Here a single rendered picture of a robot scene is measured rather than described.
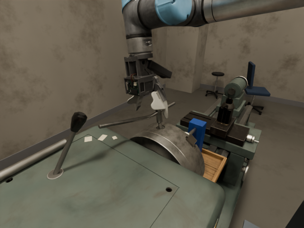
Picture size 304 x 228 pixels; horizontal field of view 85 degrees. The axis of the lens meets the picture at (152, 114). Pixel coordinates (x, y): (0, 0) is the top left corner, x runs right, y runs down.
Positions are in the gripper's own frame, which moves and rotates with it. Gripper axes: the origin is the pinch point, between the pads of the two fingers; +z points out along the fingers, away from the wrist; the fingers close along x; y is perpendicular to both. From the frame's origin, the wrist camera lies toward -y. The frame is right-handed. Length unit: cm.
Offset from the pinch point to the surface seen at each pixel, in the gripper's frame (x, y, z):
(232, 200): 13, -54, 78
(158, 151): 5.2, 3.5, 11.4
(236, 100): -10, -112, 27
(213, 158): 4, -43, 42
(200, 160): 14.5, -7.7, 17.7
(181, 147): 10.6, -2.2, 10.8
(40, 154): -9.2, 33.2, 2.4
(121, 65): -242, -156, 1
